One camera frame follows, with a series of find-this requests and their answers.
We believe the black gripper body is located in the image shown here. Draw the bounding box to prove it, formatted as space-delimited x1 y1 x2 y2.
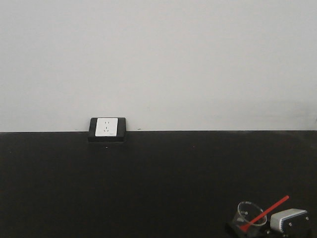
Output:
225 221 313 238

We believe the red plastic stirring spatula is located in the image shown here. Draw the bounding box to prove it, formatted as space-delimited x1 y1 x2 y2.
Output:
240 195 289 232

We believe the clear glass beaker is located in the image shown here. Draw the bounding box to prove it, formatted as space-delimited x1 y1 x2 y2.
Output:
232 201 267 228

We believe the white power socket black base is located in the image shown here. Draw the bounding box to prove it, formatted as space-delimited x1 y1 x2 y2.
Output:
88 118 126 142

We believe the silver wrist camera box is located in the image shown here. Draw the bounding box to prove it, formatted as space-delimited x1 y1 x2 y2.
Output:
270 208 309 234

